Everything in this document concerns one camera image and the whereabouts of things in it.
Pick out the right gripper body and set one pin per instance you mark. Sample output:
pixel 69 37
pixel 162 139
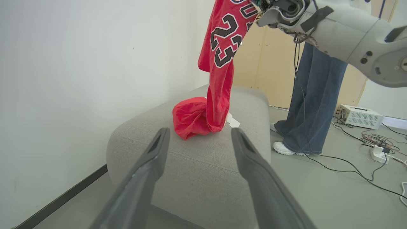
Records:
pixel 279 12

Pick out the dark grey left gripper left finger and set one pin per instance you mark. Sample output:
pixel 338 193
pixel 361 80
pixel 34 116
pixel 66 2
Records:
pixel 140 187

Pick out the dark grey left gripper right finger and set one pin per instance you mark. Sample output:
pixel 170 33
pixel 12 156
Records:
pixel 267 197

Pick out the red jersey number 23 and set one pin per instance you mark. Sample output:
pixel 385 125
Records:
pixel 222 47

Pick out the grey fabric sofa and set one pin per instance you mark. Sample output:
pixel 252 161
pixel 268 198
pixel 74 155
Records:
pixel 197 165

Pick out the beige wooden panel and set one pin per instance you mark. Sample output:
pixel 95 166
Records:
pixel 273 63

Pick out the white sneaker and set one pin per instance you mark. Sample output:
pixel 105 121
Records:
pixel 284 149
pixel 272 127

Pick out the white garment tag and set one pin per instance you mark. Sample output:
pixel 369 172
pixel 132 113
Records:
pixel 233 121

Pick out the person legs in blue jeans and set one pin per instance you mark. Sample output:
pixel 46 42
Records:
pixel 314 101

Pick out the white power strip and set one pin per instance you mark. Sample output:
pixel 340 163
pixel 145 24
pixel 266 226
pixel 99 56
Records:
pixel 380 154

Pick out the white power supply box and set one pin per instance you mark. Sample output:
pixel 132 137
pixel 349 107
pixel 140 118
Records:
pixel 361 116

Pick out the black wall baseboard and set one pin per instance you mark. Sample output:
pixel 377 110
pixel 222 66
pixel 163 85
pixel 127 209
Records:
pixel 63 197

